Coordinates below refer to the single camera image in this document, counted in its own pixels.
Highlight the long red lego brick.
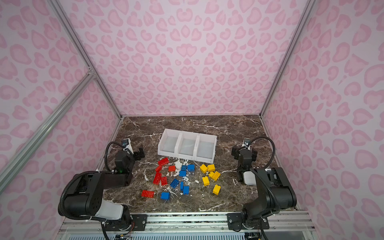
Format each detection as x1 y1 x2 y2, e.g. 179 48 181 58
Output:
158 158 169 166

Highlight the red lego brick hollow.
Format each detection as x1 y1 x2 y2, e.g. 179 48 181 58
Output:
161 177 168 186

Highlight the yellow lego brick front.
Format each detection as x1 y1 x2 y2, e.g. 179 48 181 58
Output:
213 185 221 196

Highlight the blue lego brick diagonal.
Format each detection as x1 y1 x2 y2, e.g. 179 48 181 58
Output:
170 179 180 189

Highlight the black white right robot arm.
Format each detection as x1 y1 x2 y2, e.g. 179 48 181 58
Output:
227 147 297 232

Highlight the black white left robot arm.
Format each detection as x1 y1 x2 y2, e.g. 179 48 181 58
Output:
58 148 145 232

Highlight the white right bin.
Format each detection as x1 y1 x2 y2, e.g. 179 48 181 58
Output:
193 134 217 164

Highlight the white bin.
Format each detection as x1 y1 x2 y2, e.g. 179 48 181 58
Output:
175 131 199 161
158 129 182 158
193 134 217 164

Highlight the yellow lego brick pair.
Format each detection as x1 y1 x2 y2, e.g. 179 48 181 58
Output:
209 171 221 182

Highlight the white left bin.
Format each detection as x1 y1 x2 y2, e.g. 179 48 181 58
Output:
158 129 182 158

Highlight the small red lego brick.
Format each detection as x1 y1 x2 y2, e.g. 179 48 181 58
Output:
168 166 176 172

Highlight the red lego brick front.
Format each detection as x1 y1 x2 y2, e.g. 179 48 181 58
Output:
141 190 155 198

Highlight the blue lego brick front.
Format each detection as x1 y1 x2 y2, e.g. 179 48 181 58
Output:
161 192 171 200

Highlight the white middle bin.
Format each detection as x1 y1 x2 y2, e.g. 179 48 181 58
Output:
175 131 199 161

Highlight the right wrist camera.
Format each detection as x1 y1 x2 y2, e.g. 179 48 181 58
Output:
242 138 251 149

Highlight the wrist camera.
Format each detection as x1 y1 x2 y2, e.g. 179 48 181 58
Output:
242 138 251 149
122 138 134 155

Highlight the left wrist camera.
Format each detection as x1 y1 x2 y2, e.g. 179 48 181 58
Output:
122 138 134 155

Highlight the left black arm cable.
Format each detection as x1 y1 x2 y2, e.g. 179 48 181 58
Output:
103 141 125 172

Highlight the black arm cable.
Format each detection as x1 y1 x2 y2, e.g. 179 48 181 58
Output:
247 136 276 169
103 141 125 172

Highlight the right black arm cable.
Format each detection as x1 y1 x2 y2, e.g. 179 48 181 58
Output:
247 136 276 169

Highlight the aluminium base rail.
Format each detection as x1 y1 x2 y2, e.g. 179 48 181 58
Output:
55 210 319 240

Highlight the diagonal aluminium frame bar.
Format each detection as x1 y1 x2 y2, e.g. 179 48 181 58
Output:
1 71 94 193

